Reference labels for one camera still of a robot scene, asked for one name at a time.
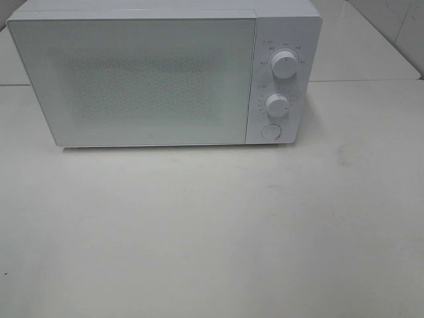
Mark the white microwave oven body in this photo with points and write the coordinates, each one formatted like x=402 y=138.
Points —
x=295 y=25

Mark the white microwave door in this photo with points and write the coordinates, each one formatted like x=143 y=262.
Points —
x=135 y=82

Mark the white timer knob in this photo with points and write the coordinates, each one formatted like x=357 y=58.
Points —
x=277 y=105

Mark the white round door button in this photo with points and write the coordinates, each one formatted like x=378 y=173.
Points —
x=271 y=132

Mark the white upper power knob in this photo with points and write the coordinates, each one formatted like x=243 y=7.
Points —
x=284 y=63

